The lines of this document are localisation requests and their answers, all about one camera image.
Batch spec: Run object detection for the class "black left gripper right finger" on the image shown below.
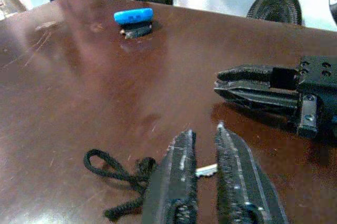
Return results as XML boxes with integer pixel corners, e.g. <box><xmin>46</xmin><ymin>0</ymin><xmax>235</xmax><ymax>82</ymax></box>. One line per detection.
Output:
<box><xmin>214</xmin><ymin>122</ymin><xmax>288</xmax><ymax>224</ymax></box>

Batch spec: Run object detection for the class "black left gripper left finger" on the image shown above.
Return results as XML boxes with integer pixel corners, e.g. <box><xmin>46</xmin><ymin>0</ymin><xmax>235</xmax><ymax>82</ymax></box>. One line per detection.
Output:
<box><xmin>142</xmin><ymin>129</ymin><xmax>198</xmax><ymax>224</ymax></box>

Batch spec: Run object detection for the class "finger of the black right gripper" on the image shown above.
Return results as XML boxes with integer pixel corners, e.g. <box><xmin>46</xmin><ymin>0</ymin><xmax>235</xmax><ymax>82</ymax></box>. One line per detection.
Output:
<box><xmin>217</xmin><ymin>64</ymin><xmax>300</xmax><ymax>89</ymax></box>
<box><xmin>213</xmin><ymin>81</ymin><xmax>301</xmax><ymax>123</ymax></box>

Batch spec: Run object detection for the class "silver key with black cord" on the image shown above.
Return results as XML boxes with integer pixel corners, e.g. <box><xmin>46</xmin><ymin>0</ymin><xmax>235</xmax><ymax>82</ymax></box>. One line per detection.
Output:
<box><xmin>83</xmin><ymin>149</ymin><xmax>219</xmax><ymax>222</ymax></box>

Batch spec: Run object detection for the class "black woven round object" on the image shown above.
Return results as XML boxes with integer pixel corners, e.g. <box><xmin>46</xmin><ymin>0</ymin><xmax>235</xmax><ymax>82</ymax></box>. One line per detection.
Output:
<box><xmin>246</xmin><ymin>0</ymin><xmax>303</xmax><ymax>26</ymax></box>

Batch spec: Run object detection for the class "black box white label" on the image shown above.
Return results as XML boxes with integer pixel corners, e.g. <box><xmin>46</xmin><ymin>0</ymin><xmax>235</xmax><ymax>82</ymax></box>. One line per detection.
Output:
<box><xmin>328</xmin><ymin>0</ymin><xmax>337</xmax><ymax>23</ymax></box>

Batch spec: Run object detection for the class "black key fob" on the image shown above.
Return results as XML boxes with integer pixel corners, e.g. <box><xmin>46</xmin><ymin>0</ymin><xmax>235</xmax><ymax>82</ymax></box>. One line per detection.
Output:
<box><xmin>120</xmin><ymin>22</ymin><xmax>153</xmax><ymax>40</ymax></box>

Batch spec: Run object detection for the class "blue oval tag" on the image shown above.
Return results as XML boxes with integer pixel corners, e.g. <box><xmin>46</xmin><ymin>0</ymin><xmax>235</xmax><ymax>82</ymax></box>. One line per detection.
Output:
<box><xmin>113</xmin><ymin>7</ymin><xmax>154</xmax><ymax>26</ymax></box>

